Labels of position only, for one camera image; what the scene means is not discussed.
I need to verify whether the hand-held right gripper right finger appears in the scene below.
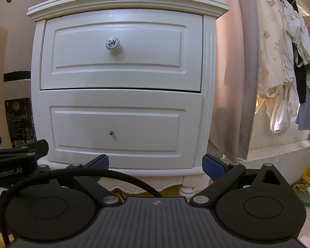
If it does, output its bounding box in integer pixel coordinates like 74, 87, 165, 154
190, 154, 290, 207

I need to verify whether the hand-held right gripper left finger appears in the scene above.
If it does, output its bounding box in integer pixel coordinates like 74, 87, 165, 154
37, 154, 121, 208

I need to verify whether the white drawer with metal stub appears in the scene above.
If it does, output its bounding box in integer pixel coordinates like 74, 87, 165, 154
39, 89, 203, 170

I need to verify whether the floral ceramic drawer knob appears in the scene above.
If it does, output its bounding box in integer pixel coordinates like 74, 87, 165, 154
105, 37, 120, 52

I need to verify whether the cardboard box with black label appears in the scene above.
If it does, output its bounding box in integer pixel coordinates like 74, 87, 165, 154
3, 70, 37, 148

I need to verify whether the white wooden nightstand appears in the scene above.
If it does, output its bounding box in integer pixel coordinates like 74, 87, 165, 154
26, 0, 230, 196

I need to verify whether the grey curtain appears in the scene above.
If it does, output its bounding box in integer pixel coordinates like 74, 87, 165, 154
235, 0, 262, 161

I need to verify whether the blue-grey hanging garment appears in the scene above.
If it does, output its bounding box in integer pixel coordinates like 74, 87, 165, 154
294, 89, 310, 132

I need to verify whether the black hanging garment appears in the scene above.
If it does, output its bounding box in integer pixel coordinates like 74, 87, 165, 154
284, 0, 308, 104

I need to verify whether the cream bear print cloth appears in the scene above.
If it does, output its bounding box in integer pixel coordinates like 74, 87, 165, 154
253, 0, 293, 101

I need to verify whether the white hanging garment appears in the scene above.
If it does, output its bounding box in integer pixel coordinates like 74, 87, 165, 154
258, 0, 310, 135

